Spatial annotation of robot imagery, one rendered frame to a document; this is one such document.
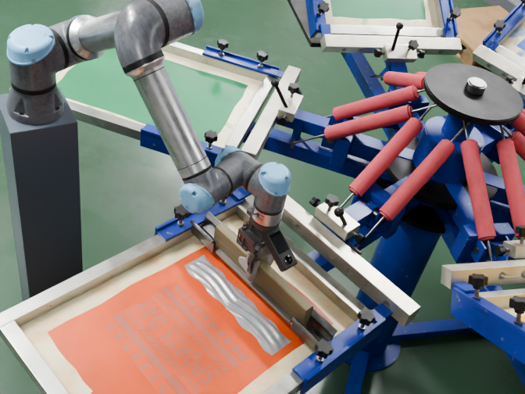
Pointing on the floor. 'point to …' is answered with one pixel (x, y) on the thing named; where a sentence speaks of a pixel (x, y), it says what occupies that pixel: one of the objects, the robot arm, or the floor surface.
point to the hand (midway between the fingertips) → (258, 274)
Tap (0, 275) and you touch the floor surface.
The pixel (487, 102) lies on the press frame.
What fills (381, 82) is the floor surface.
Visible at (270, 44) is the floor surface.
